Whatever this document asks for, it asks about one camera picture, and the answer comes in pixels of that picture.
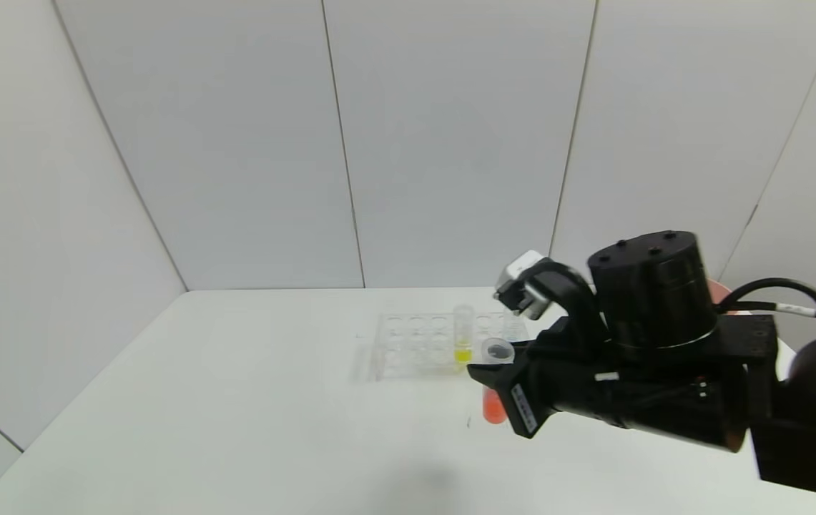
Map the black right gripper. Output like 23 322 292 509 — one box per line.
466 316 622 440

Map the test tube with red pigment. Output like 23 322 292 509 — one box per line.
481 338 516 425

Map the test tube with yellow pigment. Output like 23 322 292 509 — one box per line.
453 305 475 364

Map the clear plastic test tube rack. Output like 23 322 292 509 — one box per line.
370 309 530 381

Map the pink bowl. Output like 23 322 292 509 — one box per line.
708 280 734 315

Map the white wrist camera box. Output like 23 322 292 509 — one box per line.
493 250 551 320

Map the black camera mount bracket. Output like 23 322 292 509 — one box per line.
533 259 607 338

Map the black cable with white tag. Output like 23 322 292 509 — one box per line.
719 278 816 333

